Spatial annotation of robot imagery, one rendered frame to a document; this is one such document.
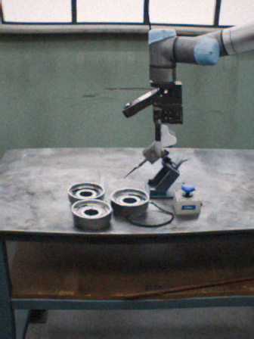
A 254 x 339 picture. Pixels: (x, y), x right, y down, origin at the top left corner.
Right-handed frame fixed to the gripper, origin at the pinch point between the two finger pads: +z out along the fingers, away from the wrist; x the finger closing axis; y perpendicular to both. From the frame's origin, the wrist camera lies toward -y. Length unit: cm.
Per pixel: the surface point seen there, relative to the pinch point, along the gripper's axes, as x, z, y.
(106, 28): 143, -28, -25
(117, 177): 14.5, 13.8, -12.0
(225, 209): -5.8, 16.2, 20.5
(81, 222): -19.1, 12.9, -19.4
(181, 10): 163, -37, 20
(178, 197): -7.0, 11.1, 5.8
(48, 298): -16, 41, -32
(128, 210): -11.9, 12.7, -7.5
